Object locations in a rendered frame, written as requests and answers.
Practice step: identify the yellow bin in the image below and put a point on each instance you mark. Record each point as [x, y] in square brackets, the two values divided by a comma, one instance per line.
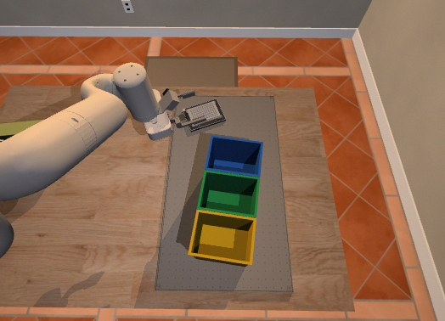
[224, 238]

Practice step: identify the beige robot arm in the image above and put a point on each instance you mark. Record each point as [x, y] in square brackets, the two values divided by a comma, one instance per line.
[40, 155]

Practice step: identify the blue open bin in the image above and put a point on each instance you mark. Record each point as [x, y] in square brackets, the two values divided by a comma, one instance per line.
[233, 155]

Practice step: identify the green open bin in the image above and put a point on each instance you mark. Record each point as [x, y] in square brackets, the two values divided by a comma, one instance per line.
[229, 193]

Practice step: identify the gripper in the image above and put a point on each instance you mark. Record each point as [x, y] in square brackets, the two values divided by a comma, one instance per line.
[161, 126]

